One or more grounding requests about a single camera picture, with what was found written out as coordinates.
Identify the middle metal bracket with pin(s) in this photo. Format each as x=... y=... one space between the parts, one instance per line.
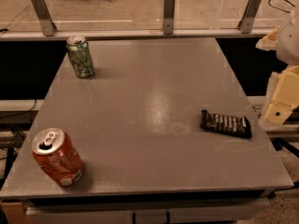
x=169 y=14

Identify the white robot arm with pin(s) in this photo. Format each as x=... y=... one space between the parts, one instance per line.
x=288 y=43

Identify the black snack bar wrapper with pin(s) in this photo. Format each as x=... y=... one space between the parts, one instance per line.
x=225 y=124

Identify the orange soda can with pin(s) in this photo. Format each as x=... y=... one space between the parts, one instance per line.
x=55 y=154

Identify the right metal bracket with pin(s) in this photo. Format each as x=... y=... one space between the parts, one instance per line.
x=246 y=23

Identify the metal bracket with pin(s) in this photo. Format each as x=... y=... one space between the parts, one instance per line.
x=246 y=23
x=169 y=14
x=47 y=25

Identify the left metal bracket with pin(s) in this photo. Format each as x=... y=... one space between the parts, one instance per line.
x=47 y=25

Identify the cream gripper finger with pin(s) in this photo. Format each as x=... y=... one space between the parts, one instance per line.
x=268 y=42
x=283 y=95

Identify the green soda can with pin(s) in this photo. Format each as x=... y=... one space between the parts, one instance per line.
x=79 y=55

